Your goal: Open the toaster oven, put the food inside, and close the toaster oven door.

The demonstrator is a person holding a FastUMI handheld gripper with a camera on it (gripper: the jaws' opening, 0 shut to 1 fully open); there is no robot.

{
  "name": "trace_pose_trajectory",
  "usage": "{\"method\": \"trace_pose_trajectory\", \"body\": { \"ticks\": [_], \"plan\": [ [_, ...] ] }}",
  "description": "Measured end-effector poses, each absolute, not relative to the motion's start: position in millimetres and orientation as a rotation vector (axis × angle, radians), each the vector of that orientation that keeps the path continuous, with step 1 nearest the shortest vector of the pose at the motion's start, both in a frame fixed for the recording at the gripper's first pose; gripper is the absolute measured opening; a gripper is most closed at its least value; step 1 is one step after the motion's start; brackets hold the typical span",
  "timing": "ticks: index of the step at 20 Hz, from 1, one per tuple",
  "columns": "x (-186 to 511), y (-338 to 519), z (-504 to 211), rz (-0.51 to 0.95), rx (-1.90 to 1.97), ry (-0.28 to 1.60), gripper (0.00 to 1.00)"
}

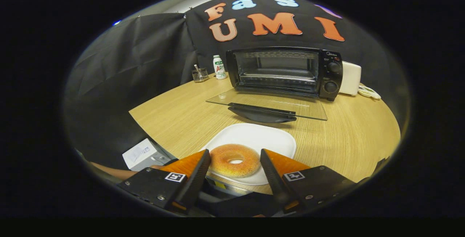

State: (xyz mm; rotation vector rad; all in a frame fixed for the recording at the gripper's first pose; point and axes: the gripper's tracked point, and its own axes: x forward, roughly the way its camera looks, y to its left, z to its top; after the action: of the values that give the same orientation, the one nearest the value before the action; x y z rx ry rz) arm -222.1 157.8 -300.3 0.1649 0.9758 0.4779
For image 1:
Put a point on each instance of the golden bagel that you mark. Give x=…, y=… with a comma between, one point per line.
x=250, y=164

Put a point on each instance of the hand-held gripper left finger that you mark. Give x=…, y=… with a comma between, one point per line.
x=196, y=182

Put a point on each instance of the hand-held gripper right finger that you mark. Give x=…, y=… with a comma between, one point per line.
x=274, y=182

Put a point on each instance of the white bottle with green label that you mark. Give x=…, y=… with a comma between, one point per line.
x=219, y=68

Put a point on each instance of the white box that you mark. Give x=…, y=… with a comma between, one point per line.
x=140, y=153

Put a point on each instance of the small clear holder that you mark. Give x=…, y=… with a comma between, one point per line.
x=200, y=75

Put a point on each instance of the white plate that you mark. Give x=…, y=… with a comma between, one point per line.
x=254, y=135

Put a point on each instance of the black toaster oven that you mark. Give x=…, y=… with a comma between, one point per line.
x=330, y=73

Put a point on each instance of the white bread toaster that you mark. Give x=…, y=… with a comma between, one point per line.
x=350, y=79

